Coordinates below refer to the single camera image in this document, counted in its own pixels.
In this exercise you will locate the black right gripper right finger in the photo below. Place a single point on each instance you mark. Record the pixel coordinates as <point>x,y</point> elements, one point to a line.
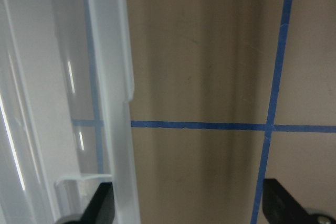
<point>279,206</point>

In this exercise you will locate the clear plastic box lid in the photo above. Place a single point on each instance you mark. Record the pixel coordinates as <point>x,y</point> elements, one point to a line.
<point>66,85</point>

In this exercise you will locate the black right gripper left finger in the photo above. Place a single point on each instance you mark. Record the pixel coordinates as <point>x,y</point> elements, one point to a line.
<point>101,208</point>

